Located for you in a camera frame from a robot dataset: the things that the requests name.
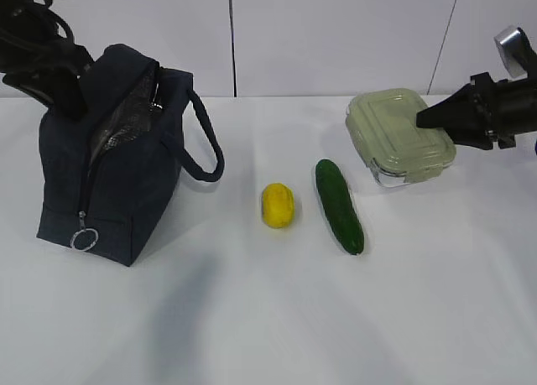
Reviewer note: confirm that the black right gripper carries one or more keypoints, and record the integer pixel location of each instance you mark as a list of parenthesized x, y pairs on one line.
[(480, 99)]

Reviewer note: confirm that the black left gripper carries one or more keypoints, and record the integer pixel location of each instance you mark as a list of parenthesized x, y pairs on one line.
[(40, 58)]

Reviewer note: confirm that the green lidded glass container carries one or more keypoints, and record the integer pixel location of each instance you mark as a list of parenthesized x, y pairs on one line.
[(382, 127)]

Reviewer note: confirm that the navy blue lunch bag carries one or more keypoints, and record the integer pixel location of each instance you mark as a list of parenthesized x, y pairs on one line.
[(109, 176)]

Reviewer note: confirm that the green cucumber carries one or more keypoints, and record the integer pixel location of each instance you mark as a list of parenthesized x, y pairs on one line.
[(338, 207)]

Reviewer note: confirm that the yellow lemon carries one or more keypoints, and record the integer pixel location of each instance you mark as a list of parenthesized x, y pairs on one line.
[(278, 206)]

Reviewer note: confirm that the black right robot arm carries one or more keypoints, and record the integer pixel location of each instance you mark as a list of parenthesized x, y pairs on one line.
[(519, 110)]

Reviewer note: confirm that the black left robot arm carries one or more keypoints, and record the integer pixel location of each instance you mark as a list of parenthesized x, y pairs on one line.
[(40, 58)]

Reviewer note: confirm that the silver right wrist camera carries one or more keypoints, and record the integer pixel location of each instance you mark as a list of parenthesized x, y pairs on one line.
[(516, 52)]

